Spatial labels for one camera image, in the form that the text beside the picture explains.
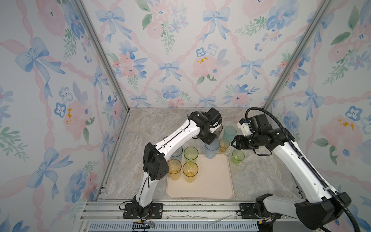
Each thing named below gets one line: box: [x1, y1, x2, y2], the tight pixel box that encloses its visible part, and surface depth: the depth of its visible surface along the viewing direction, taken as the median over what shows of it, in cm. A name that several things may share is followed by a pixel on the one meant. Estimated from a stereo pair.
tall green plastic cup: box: [183, 146, 199, 163], surface depth 82 cm
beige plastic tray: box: [166, 153, 235, 199], surface depth 85 cm
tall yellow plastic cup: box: [182, 160, 200, 184], surface depth 78 cm
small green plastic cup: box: [230, 149, 245, 165], surface depth 92 cm
